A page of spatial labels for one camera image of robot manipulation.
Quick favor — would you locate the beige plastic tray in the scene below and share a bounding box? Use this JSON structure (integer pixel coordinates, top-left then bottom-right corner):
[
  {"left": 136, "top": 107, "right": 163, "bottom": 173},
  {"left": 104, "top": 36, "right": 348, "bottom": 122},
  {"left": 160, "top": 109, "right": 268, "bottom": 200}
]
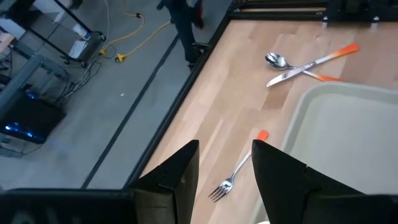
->
[{"left": 248, "top": 82, "right": 398, "bottom": 224}]

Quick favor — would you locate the white paper box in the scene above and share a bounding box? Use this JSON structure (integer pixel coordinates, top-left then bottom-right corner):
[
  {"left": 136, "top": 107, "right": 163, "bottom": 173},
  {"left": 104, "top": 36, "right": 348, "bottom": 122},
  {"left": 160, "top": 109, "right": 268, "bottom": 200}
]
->
[{"left": 68, "top": 40, "right": 88, "bottom": 59}]

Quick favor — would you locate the orange-handled fork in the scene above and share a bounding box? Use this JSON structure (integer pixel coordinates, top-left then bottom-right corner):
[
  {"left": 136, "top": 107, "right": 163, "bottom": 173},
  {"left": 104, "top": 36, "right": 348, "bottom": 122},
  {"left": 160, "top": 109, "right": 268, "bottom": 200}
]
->
[{"left": 208, "top": 129, "right": 269, "bottom": 203}]

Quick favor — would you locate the black aluminium table frame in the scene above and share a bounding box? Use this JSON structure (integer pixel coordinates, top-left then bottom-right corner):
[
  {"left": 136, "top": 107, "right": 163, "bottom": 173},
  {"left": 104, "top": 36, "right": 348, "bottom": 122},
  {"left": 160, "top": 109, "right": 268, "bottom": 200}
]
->
[{"left": 123, "top": 0, "right": 398, "bottom": 190}]

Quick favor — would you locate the orange-handled spoon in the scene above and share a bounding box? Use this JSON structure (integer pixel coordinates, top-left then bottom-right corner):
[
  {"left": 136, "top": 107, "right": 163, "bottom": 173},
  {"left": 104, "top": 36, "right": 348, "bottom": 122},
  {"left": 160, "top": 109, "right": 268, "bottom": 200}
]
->
[{"left": 264, "top": 52, "right": 344, "bottom": 83}]

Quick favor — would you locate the black floor cable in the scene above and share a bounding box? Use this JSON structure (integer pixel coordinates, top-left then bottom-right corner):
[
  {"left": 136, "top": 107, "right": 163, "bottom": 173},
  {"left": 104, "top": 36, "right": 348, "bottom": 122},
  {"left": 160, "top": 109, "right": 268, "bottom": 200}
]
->
[{"left": 54, "top": 46, "right": 118, "bottom": 105}]

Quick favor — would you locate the orange-handled knife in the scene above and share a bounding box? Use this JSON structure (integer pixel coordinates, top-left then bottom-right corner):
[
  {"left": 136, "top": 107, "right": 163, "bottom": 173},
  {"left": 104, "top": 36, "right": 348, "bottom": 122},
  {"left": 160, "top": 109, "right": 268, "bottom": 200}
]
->
[{"left": 266, "top": 42, "right": 360, "bottom": 88}]

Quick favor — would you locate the black computer with blue lights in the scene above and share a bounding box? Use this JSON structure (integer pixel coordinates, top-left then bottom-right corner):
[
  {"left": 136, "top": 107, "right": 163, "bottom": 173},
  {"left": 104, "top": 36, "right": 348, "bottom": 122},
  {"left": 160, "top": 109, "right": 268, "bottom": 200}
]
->
[{"left": 0, "top": 90, "right": 67, "bottom": 144}]

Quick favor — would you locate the yellow cable with yellow tap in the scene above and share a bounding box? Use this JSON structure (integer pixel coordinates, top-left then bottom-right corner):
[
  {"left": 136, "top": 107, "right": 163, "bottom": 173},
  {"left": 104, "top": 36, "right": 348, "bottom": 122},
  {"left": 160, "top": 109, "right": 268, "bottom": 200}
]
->
[{"left": 114, "top": 20, "right": 172, "bottom": 63}]

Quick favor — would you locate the yellow cable with black plug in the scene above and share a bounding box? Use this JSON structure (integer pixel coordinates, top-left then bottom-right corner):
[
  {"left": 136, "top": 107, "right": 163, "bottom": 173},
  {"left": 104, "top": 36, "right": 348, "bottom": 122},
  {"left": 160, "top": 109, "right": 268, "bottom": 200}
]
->
[{"left": 98, "top": 11, "right": 146, "bottom": 56}]

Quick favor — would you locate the black wheeled cart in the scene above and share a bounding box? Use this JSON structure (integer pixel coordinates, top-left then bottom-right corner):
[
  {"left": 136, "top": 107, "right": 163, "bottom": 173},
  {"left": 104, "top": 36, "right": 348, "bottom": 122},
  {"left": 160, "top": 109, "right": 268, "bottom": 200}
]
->
[{"left": 6, "top": 0, "right": 106, "bottom": 68}]

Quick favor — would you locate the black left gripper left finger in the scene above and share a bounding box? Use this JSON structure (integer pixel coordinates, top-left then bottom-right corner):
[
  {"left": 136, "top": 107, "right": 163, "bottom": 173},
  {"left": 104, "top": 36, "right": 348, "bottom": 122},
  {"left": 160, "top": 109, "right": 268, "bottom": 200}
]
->
[{"left": 129, "top": 139, "right": 200, "bottom": 224}]

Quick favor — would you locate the grey metal bench frame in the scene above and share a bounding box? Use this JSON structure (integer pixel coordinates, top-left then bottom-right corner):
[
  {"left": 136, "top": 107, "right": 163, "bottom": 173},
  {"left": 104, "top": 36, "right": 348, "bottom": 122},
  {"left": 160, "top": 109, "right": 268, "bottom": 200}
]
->
[{"left": 0, "top": 40, "right": 69, "bottom": 119}]

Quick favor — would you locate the person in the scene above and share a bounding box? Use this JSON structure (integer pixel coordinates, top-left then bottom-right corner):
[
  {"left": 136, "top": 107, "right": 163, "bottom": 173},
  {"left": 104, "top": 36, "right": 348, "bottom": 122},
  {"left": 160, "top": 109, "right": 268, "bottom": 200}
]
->
[{"left": 156, "top": 0, "right": 206, "bottom": 68}]

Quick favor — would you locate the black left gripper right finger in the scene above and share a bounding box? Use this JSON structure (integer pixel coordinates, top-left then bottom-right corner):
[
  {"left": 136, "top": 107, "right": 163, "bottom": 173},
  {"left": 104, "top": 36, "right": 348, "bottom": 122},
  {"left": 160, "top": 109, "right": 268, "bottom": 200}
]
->
[{"left": 251, "top": 139, "right": 363, "bottom": 224}]

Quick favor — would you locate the white bottle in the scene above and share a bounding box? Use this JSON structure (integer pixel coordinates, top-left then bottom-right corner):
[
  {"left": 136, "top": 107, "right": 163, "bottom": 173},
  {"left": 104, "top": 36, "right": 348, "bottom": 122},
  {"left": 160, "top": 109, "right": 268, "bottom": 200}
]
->
[{"left": 72, "top": 24, "right": 91, "bottom": 40}]

